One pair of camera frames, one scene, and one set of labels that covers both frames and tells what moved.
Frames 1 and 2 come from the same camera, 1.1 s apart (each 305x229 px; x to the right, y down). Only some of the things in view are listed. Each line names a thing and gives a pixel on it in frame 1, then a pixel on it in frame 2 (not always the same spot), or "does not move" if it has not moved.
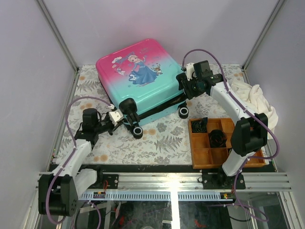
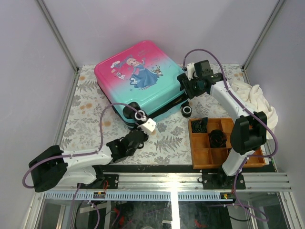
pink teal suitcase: [142, 80] does not move
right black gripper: [186, 86] does not move
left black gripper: [114, 128] → [147, 136]
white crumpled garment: [252, 97] does not move
